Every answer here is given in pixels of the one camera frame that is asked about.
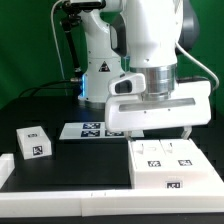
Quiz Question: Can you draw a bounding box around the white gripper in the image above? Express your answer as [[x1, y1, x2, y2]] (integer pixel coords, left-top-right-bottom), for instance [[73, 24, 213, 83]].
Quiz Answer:
[[105, 81, 211, 141]]

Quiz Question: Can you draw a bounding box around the white cabinet door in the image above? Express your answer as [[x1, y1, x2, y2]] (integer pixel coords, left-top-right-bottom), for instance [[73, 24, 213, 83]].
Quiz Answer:
[[160, 139, 208, 172], [131, 140, 165, 171]]

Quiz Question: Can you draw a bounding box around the white cabinet body box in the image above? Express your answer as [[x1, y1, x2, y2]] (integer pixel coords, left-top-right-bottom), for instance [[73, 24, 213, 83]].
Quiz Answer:
[[128, 141, 224, 190]]

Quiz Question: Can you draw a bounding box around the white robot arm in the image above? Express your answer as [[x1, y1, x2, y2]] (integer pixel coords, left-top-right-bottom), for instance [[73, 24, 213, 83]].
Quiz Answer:
[[57, 0, 211, 137]]

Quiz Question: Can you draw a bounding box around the small white cabinet top block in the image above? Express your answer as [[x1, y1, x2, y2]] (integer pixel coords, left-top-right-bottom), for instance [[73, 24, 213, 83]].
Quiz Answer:
[[16, 126, 52, 160]]

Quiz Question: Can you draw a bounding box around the white marker sheet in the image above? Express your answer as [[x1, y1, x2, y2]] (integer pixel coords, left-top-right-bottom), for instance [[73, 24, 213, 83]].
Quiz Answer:
[[59, 120, 144, 141]]

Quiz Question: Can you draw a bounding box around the white left fence piece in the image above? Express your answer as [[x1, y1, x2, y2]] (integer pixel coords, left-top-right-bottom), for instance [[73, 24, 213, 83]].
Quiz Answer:
[[0, 154, 15, 189]]

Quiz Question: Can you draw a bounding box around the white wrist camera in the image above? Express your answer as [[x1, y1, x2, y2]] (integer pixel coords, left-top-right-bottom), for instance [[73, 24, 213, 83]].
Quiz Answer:
[[108, 72, 146, 97]]

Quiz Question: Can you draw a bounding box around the white front fence rail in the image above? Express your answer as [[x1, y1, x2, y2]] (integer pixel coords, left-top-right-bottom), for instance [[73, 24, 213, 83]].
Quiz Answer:
[[0, 189, 224, 218]]

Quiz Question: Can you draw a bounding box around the black floor cable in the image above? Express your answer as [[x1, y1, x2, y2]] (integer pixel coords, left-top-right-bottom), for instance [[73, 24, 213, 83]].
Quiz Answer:
[[18, 80, 83, 98]]

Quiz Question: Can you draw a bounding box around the black cable hose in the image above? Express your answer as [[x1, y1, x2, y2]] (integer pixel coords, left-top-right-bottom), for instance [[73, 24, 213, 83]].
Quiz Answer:
[[59, 13, 84, 83]]

